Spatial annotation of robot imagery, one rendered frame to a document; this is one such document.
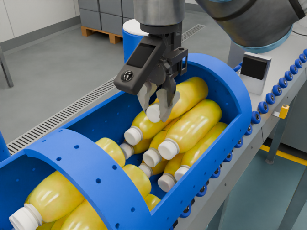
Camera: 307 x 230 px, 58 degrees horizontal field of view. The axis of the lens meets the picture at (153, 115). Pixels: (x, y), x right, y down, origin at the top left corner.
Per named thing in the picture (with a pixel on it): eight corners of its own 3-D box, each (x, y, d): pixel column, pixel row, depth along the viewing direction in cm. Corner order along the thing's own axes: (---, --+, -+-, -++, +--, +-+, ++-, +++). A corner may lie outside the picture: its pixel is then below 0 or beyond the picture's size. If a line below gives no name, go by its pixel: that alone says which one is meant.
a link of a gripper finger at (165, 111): (186, 114, 62) (182, 76, 58) (172, 128, 59) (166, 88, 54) (175, 112, 64) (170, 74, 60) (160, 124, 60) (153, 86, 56)
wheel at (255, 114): (257, 107, 94) (252, 109, 96) (252, 114, 91) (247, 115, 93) (263, 119, 95) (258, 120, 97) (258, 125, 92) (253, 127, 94)
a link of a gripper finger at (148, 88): (160, 105, 66) (166, 73, 60) (144, 117, 63) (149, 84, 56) (150, 99, 68) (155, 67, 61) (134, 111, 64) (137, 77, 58)
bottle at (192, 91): (183, 77, 76) (140, 99, 63) (206, 73, 72) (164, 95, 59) (191, 101, 78) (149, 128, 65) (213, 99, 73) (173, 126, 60)
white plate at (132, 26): (137, 37, 134) (137, 39, 135) (184, 28, 145) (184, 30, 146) (114, 21, 154) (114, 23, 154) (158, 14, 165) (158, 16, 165)
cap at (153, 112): (148, 105, 63) (142, 107, 61) (161, 103, 60) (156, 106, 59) (153, 121, 64) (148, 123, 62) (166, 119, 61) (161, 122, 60)
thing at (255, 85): (262, 93, 113) (272, 57, 104) (258, 97, 111) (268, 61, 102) (239, 85, 118) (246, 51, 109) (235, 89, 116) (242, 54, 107)
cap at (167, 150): (166, 137, 58) (161, 142, 57) (179, 151, 58) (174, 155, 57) (159, 146, 61) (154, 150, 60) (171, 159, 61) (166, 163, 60)
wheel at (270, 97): (272, 90, 104) (267, 91, 106) (268, 95, 101) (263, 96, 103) (277, 100, 105) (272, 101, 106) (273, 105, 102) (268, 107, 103)
